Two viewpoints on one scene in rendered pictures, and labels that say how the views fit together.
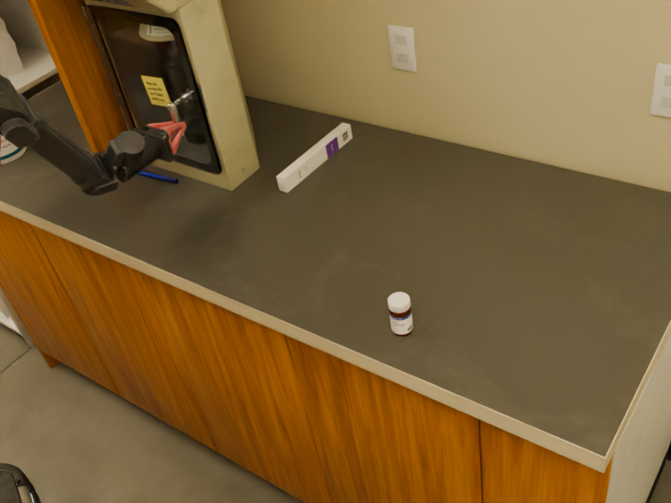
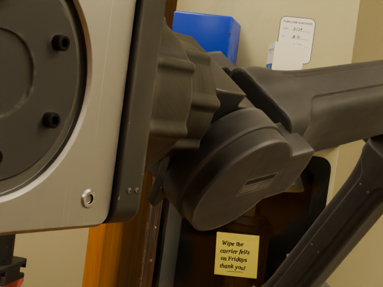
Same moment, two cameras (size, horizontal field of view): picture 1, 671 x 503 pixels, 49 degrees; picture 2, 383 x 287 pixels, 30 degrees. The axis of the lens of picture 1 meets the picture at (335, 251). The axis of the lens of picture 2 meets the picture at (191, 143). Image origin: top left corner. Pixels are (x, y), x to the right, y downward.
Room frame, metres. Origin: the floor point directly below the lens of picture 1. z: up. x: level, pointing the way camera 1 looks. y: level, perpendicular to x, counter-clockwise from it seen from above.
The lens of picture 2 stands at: (0.61, 1.07, 1.45)
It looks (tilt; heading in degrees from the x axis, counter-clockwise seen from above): 3 degrees down; 329
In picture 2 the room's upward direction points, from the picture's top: 8 degrees clockwise
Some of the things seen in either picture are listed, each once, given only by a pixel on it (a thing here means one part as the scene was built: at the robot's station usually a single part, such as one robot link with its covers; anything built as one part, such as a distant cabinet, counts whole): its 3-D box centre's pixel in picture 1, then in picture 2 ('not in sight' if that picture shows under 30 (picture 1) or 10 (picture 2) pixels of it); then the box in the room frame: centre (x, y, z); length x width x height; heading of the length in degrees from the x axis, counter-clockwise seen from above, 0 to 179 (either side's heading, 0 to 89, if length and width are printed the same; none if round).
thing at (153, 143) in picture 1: (145, 151); not in sight; (1.46, 0.37, 1.14); 0.10 x 0.07 x 0.07; 47
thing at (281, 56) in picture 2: not in sight; (284, 62); (1.57, 0.34, 1.54); 0.05 x 0.05 x 0.06; 65
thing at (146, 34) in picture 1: (155, 92); (230, 257); (1.64, 0.35, 1.19); 0.30 x 0.01 x 0.40; 47
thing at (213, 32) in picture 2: not in sight; (204, 44); (1.66, 0.45, 1.56); 0.10 x 0.10 x 0.09; 48
